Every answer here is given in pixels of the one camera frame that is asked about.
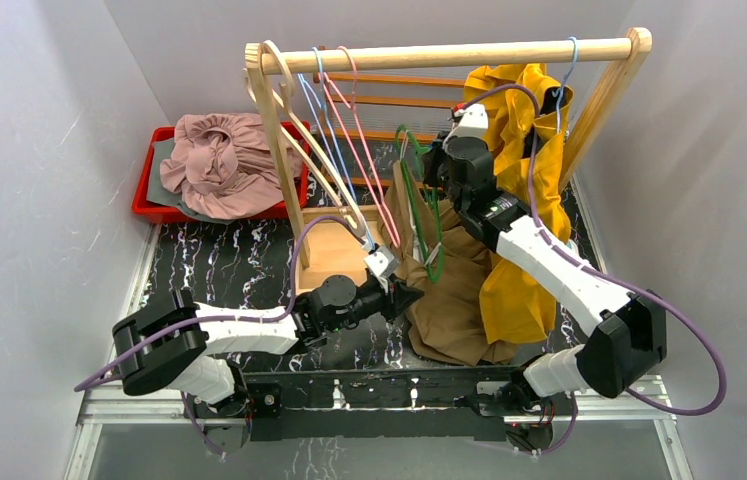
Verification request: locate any blue wire hanger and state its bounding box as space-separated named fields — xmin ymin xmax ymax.
xmin=296 ymin=46 xmax=378 ymax=253

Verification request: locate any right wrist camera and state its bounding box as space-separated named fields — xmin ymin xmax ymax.
xmin=443 ymin=103 xmax=489 ymax=147

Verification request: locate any green hanger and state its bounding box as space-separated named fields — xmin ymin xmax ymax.
xmin=394 ymin=124 xmax=445 ymax=284

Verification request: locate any brown skirt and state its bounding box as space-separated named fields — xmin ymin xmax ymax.
xmin=385 ymin=161 xmax=518 ymax=366

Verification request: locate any wooden clothes rack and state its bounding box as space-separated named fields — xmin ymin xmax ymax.
xmin=244 ymin=27 xmax=652 ymax=292

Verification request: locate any red plastic bin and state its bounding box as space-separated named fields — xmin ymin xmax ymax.
xmin=131 ymin=122 xmax=313 ymax=224

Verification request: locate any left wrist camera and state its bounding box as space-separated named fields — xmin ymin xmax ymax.
xmin=364 ymin=245 xmax=399 ymax=279

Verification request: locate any pink skirt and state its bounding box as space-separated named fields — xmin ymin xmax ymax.
xmin=159 ymin=113 xmax=283 ymax=221

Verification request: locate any pink hanger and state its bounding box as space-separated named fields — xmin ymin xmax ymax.
xmin=320 ymin=46 xmax=401 ymax=247

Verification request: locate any light blue hanger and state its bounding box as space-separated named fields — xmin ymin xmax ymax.
xmin=553 ymin=36 xmax=579 ymax=137

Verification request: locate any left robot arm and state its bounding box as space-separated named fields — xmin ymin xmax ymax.
xmin=112 ymin=275 xmax=424 ymax=416

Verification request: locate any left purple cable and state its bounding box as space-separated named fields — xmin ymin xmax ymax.
xmin=73 ymin=215 xmax=374 ymax=458

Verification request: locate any grey pleated skirt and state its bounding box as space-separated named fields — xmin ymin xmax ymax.
xmin=138 ymin=138 xmax=211 ymax=223

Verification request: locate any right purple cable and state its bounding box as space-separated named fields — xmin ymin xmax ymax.
xmin=462 ymin=83 xmax=728 ymax=417

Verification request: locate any purple cable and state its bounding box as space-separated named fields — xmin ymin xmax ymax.
xmin=73 ymin=215 xmax=374 ymax=458
xmin=462 ymin=83 xmax=728 ymax=417

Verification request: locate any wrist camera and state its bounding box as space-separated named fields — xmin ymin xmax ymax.
xmin=364 ymin=245 xmax=399 ymax=279
xmin=443 ymin=103 xmax=489 ymax=147

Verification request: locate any yellow skirt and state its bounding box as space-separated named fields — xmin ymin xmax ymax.
xmin=463 ymin=63 xmax=574 ymax=344

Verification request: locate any orange wooden shelf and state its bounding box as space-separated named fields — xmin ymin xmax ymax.
xmin=327 ymin=67 xmax=469 ymax=187

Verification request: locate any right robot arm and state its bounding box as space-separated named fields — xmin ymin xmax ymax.
xmin=422 ymin=132 xmax=666 ymax=414

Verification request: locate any beige wooden hanger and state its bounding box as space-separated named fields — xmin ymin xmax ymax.
xmin=244 ymin=40 xmax=375 ymax=252

